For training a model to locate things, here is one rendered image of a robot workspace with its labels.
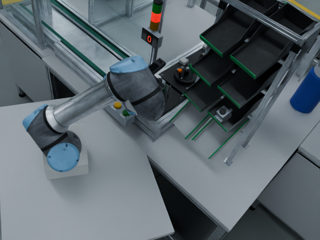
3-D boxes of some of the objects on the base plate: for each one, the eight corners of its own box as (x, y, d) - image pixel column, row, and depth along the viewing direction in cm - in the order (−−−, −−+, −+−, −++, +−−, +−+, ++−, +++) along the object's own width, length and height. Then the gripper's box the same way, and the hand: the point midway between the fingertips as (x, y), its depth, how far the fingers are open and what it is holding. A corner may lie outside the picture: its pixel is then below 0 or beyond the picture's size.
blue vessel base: (306, 117, 198) (330, 87, 177) (285, 103, 203) (306, 72, 183) (316, 105, 206) (340, 76, 186) (295, 93, 212) (317, 62, 191)
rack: (228, 166, 164) (305, 43, 103) (178, 125, 177) (219, -6, 116) (249, 145, 176) (329, 23, 115) (200, 107, 189) (248, -20, 128)
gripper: (126, 75, 151) (143, 85, 171) (146, 91, 146) (161, 100, 166) (137, 60, 151) (152, 73, 170) (158, 76, 146) (171, 87, 165)
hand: (159, 82), depth 167 cm, fingers open, 7 cm apart
